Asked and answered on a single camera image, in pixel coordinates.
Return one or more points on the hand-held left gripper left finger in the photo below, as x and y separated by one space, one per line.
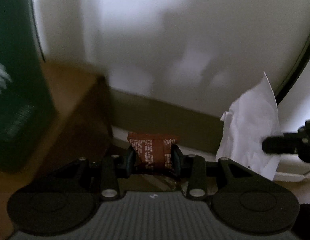
130 160

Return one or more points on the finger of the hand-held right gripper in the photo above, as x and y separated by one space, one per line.
282 143

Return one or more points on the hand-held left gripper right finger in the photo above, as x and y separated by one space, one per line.
175 160

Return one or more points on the brown snack packet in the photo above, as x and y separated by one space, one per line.
152 152

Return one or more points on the white paper sheet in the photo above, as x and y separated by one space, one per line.
250 130

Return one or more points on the teal trash bin deer print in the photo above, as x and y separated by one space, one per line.
17 80

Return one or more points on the wooden nightstand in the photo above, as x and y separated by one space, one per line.
77 110

